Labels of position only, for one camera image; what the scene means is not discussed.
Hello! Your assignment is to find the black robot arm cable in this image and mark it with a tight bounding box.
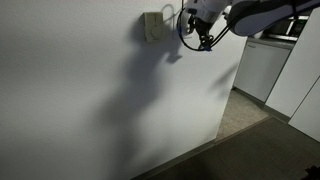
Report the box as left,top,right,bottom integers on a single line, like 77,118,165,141
175,0,238,53

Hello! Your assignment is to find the white kitchen base cabinet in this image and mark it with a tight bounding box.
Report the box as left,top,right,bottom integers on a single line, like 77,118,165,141
232,37,296,103

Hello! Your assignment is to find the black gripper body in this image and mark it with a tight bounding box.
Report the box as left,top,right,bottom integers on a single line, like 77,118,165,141
186,12,210,31

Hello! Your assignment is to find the tall white cabinet panel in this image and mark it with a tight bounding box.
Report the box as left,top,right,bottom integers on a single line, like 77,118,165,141
264,6,320,144

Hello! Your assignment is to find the grey kitchen countertop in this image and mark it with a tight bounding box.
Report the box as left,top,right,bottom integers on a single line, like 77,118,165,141
246,35,296,51

